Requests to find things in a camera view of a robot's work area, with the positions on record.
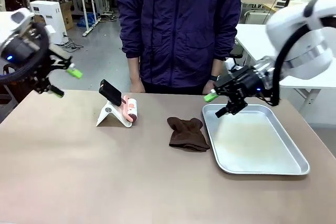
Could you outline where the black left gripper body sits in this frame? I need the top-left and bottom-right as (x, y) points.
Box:
(1, 37), (54, 77)

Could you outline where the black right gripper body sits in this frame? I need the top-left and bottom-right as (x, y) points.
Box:
(216, 66), (264, 99)

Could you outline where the dark brown cloth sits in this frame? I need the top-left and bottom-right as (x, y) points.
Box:
(166, 116), (211, 153)

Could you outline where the pink lint roller black handle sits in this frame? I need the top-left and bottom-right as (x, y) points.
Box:
(98, 79), (140, 124)

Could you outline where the person's left forearm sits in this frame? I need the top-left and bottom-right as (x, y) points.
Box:
(211, 58), (224, 78)

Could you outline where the person's right forearm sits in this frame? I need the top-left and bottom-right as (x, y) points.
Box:
(127, 57), (142, 80)

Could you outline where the person's left hand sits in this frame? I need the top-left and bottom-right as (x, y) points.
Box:
(202, 79), (219, 95)

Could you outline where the person's right hand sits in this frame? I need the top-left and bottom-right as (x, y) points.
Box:
(129, 77), (146, 94)

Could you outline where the dark brown chair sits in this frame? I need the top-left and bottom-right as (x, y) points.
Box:
(0, 77), (36, 109)

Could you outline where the large white side table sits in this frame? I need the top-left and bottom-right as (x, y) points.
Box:
(235, 23), (336, 120)

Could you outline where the white box appliance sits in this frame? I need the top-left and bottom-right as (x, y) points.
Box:
(29, 0), (68, 46)

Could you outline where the blue plastic bag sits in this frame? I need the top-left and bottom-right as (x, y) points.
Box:
(77, 12), (97, 28)

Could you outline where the silver metal tray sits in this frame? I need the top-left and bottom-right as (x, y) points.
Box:
(202, 103), (311, 176)

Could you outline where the brown cardboard box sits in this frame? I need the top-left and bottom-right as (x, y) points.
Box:
(59, 1), (75, 31)

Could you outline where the white folded stand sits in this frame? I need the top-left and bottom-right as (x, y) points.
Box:
(96, 100), (132, 128)

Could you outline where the wooden background table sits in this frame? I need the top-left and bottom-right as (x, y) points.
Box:
(262, 2), (289, 15)

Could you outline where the person in purple jacket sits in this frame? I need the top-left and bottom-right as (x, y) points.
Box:
(116, 0), (243, 95)

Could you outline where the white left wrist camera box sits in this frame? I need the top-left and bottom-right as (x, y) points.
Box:
(9, 8), (35, 31)

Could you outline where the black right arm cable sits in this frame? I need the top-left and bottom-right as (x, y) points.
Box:
(258, 0), (316, 108)

